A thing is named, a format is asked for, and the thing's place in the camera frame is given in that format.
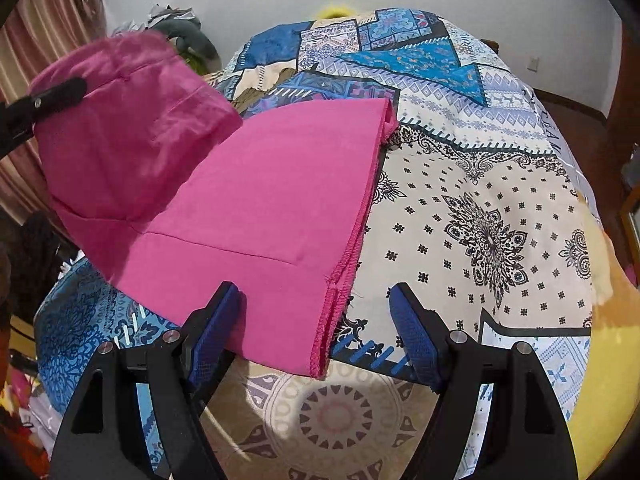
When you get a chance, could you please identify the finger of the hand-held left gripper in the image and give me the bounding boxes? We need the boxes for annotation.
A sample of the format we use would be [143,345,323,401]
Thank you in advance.
[27,76,90,122]

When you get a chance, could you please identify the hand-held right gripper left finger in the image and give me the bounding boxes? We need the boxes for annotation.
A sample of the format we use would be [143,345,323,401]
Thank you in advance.
[50,281,247,480]

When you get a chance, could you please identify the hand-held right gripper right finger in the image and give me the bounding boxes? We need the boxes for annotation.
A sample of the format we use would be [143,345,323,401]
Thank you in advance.
[389,282,576,480]

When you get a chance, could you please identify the pink pants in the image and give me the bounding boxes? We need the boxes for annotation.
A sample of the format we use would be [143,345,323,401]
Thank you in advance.
[27,30,398,380]

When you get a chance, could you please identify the olive green pants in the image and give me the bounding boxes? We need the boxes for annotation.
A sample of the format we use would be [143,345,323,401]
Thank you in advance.
[231,71,296,113]

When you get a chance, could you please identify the striped pink curtain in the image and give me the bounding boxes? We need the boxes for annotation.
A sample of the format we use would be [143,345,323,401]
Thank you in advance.
[0,0,108,221]

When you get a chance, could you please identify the green storage bag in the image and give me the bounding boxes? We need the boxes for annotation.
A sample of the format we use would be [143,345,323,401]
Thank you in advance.
[182,52,213,76]

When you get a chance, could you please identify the blue patchwork blanket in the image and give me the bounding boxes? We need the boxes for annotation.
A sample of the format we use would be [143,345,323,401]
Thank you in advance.
[32,7,601,480]

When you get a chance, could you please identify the pile of clothes and bags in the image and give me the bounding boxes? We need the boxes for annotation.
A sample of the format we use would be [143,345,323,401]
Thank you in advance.
[155,15,219,63]

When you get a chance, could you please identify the yellow bed sheet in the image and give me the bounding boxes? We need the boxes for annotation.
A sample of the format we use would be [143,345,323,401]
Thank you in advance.
[565,200,640,466]

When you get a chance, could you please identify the yellow round object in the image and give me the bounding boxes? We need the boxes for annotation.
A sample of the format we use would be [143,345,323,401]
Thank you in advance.
[314,0,361,18]

